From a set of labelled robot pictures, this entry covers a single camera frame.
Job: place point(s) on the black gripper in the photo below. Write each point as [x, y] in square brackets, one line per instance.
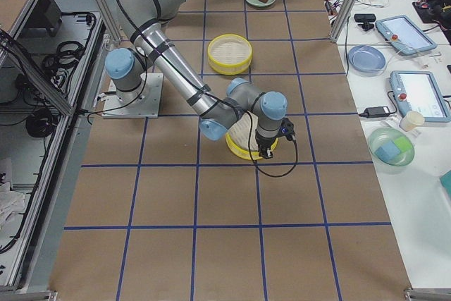
[264, 144]

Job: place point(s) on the yellow steamer basket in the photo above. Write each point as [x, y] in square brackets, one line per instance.
[241, 140]
[229, 54]

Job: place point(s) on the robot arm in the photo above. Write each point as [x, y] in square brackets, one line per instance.
[141, 21]

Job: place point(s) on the black webcam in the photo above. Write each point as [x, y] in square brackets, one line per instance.
[365, 21]

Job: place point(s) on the black power adapter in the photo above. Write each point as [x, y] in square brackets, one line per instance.
[376, 112]

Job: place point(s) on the green bowl with sponges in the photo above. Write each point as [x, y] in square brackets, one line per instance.
[391, 147]

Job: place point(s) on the blue plate on desk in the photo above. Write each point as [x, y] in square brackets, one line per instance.
[366, 60]

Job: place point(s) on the teach pendant far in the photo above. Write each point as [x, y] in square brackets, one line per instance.
[403, 35]

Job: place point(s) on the teach pendant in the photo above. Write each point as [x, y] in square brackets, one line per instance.
[418, 91]
[403, 35]

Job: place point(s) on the paper cup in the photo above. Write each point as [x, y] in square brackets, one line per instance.
[411, 120]

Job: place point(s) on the teach pendant near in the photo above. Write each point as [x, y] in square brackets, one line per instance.
[418, 91]

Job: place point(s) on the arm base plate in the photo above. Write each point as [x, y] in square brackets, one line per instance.
[140, 103]

